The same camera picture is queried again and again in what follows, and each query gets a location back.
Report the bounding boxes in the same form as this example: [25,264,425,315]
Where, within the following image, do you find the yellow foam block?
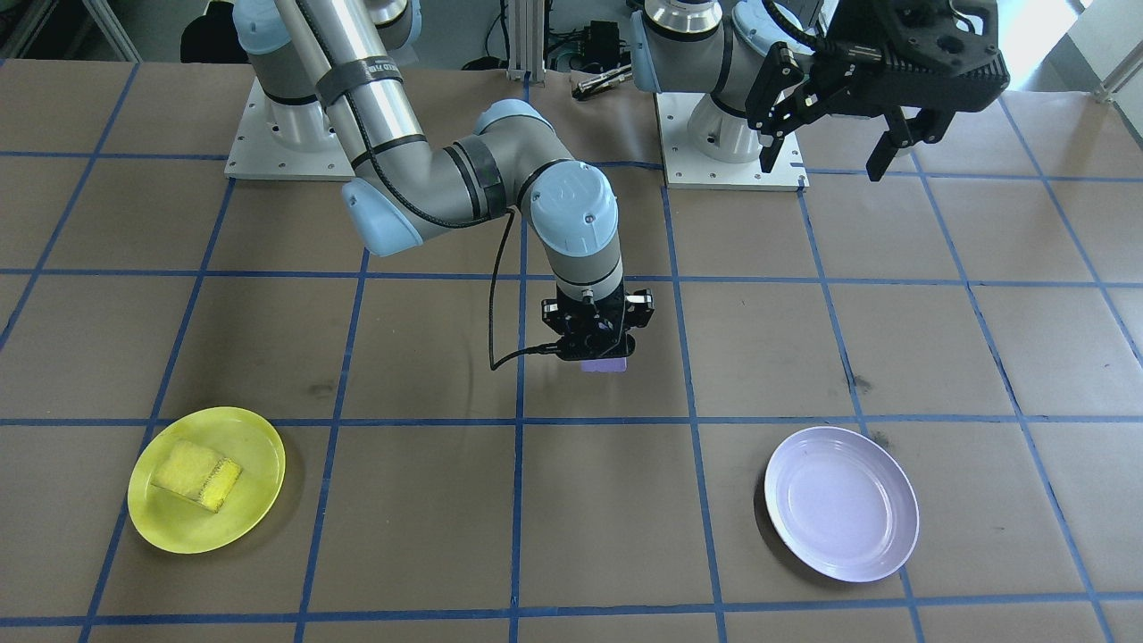
[150,438,244,514]

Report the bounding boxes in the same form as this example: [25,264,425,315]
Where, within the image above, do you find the black electronics box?
[580,20,626,68]

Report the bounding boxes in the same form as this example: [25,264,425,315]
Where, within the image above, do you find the purple plastic plate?
[763,426,921,584]

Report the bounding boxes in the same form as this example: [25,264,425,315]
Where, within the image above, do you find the yellow plastic plate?
[127,406,287,555]

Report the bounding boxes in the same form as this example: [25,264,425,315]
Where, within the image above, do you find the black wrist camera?
[839,40,1011,114]
[555,332,637,363]

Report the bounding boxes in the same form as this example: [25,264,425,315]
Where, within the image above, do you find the black camera cable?
[488,210,572,372]

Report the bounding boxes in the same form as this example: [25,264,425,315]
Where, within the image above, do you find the white square base plate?
[225,79,358,182]
[655,89,809,191]

